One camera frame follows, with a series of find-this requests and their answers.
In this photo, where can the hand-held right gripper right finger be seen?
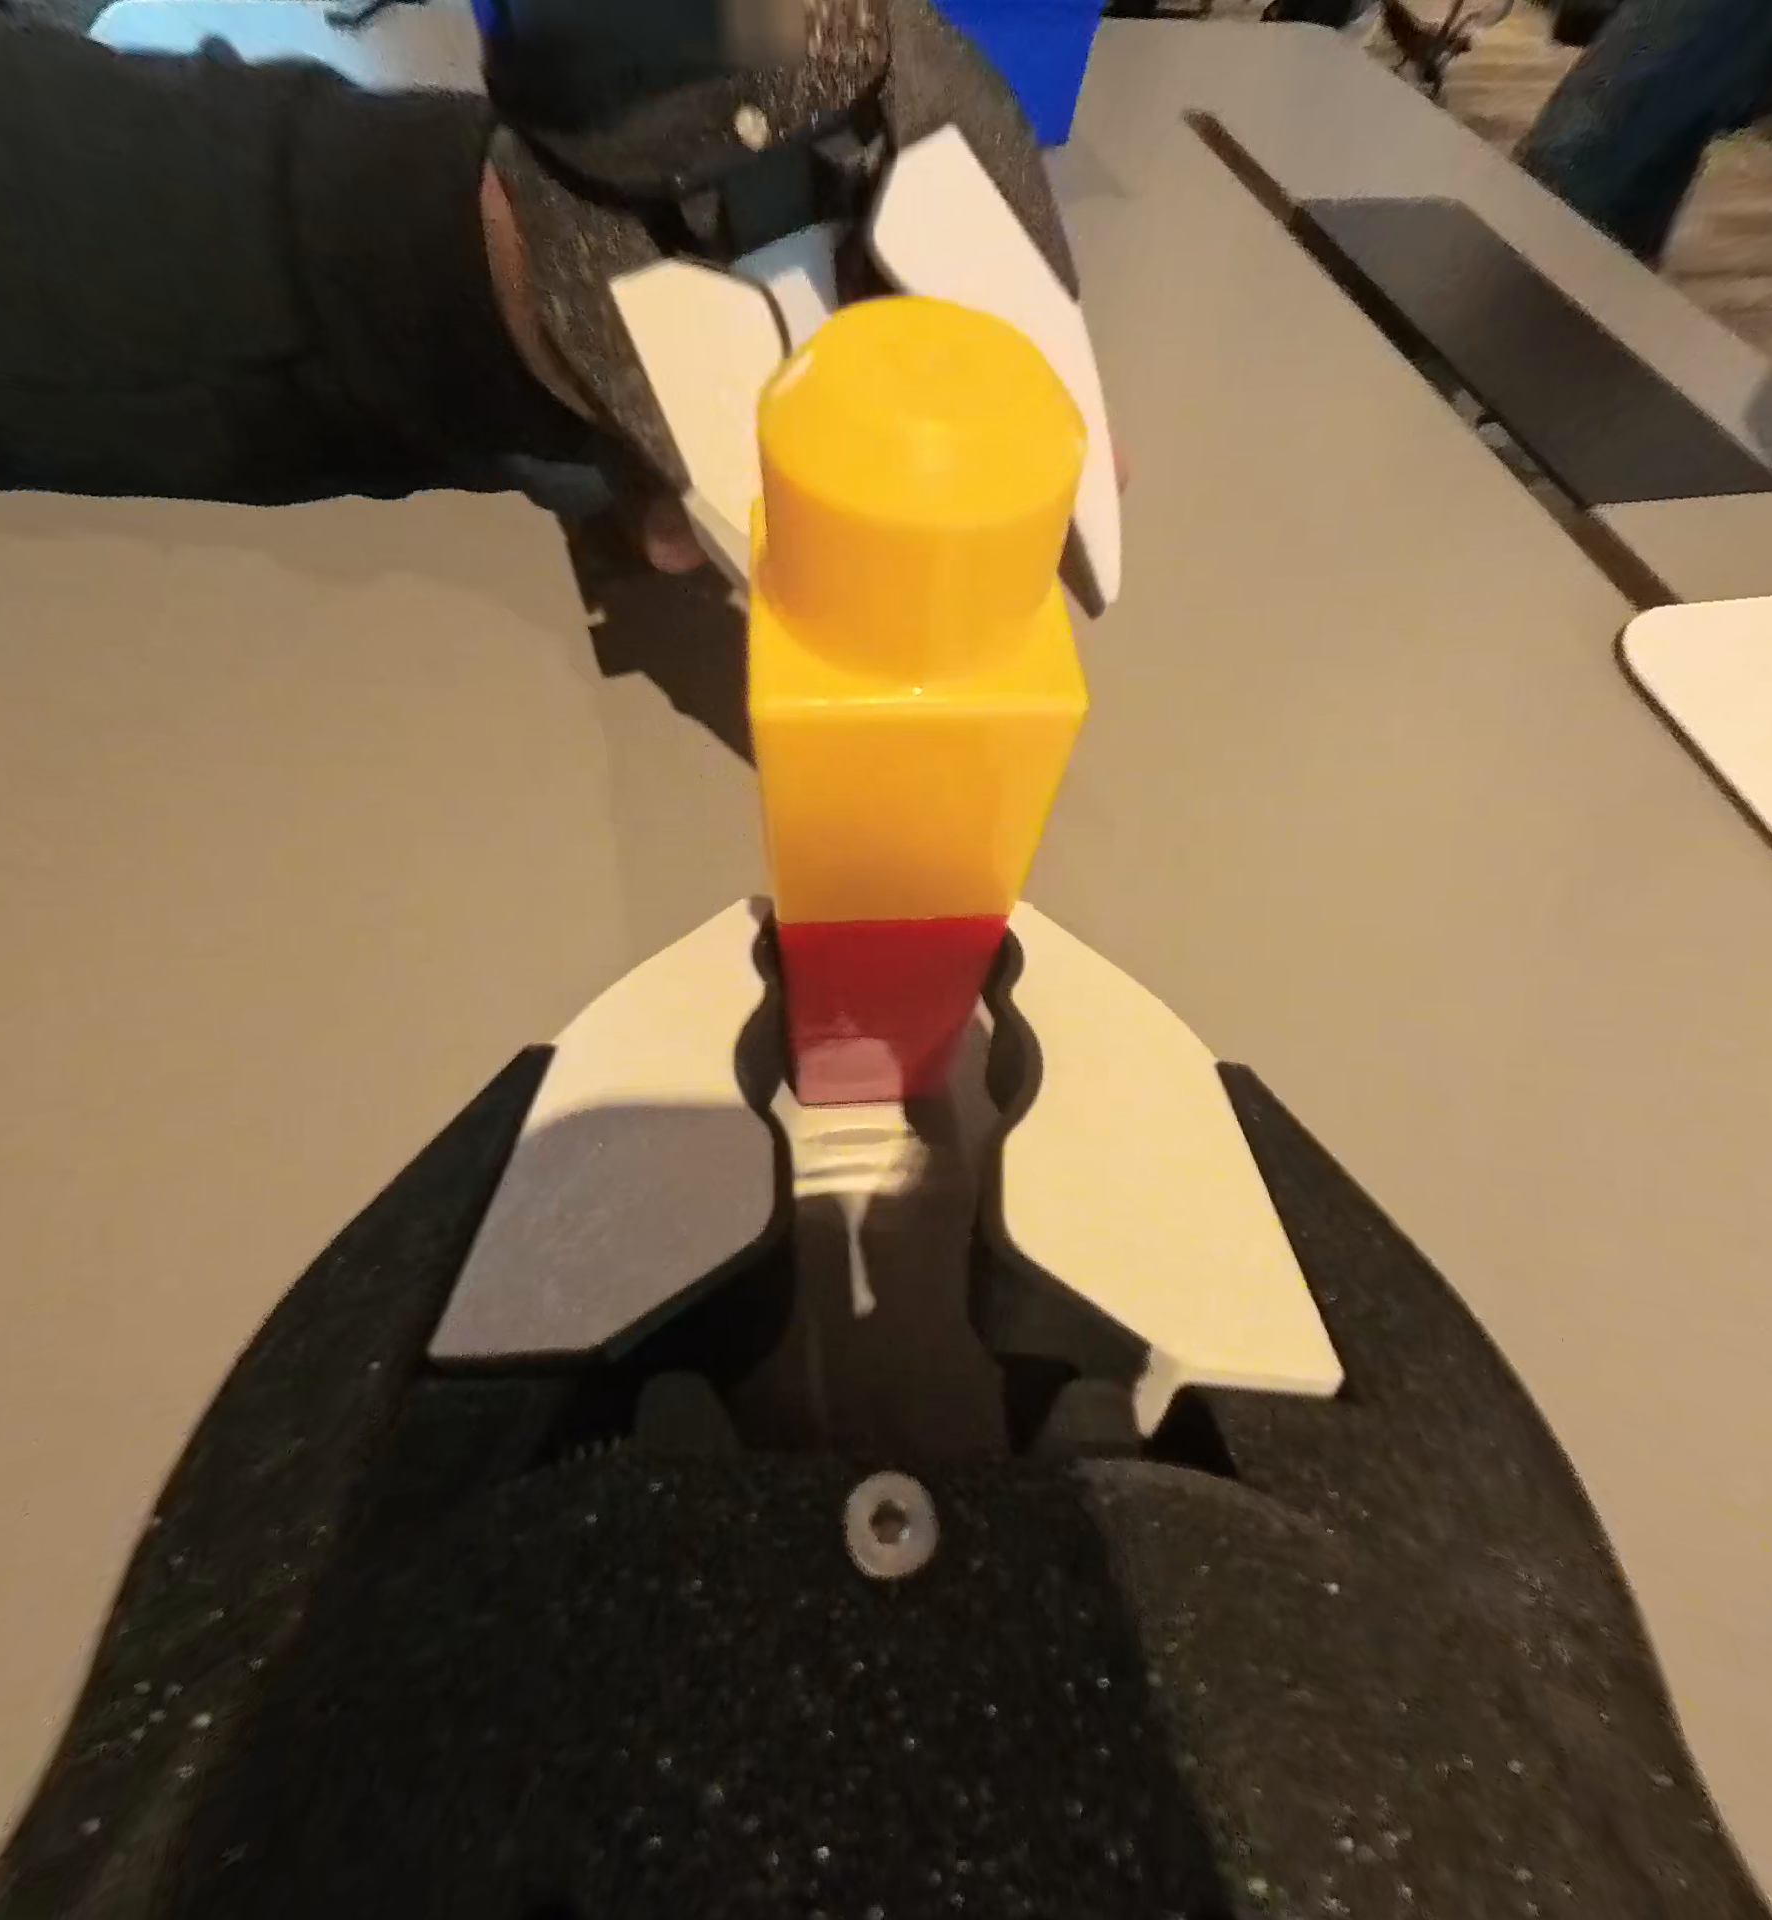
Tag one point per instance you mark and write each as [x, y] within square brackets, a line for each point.
[1126, 1170]

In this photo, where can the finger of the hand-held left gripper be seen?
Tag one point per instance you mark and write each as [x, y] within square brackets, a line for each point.
[691, 391]
[977, 225]

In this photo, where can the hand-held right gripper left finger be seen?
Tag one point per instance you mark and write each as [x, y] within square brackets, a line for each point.
[600, 1201]

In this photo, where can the blue plastic bin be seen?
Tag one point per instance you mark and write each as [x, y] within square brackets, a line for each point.
[1021, 59]

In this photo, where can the red mega block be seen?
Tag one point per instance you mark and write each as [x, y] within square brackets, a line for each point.
[879, 991]

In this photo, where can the yellow mega block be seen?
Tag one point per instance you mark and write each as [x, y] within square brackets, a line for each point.
[908, 749]

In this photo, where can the person's left forearm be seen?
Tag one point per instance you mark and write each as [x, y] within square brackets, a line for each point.
[152, 270]

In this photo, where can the person's left hand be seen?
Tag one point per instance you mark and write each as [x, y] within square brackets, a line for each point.
[510, 287]

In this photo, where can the black desk panel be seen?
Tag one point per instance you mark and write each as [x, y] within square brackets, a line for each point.
[1516, 345]

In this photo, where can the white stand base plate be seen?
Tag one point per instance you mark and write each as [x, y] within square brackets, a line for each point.
[1755, 720]

